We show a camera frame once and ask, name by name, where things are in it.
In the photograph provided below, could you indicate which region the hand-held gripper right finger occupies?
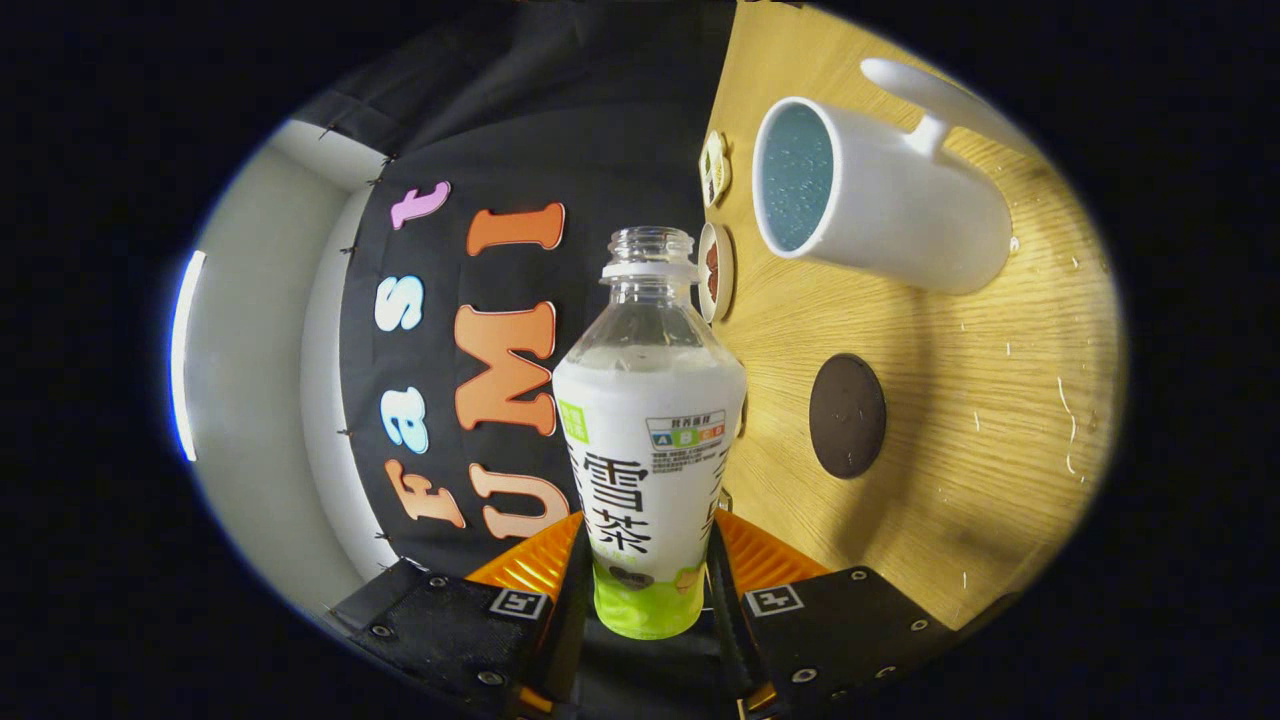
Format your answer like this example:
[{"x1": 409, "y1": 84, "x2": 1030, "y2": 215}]
[{"x1": 706, "y1": 508, "x2": 957, "y2": 717}]

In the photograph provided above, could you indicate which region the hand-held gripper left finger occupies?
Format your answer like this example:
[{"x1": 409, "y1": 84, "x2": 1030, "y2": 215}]
[{"x1": 330, "y1": 512, "x2": 594, "y2": 717}]

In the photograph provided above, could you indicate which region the white green juice bottle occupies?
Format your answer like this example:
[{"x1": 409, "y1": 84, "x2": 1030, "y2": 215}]
[{"x1": 552, "y1": 226, "x2": 749, "y2": 641}]

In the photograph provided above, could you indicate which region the dark brown round coaster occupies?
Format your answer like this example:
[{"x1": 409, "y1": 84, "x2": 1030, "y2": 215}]
[{"x1": 808, "y1": 353, "x2": 888, "y2": 480}]

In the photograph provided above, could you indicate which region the white cup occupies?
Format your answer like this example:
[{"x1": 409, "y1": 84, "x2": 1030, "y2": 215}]
[{"x1": 752, "y1": 57, "x2": 1017, "y2": 296}]

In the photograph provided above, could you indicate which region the wooden table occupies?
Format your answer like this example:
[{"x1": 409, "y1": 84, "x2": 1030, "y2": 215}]
[{"x1": 700, "y1": 0, "x2": 1127, "y2": 633}]

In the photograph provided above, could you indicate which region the small dish with brown filling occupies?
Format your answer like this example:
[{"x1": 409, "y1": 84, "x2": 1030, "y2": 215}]
[{"x1": 697, "y1": 222, "x2": 737, "y2": 324}]

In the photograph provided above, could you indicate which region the small dish with green filling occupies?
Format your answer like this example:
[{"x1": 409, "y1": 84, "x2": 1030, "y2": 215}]
[{"x1": 699, "y1": 130, "x2": 732, "y2": 209}]

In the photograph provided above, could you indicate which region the large ceiling light panel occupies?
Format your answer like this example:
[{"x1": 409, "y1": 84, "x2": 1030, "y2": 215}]
[{"x1": 170, "y1": 250, "x2": 208, "y2": 463}]

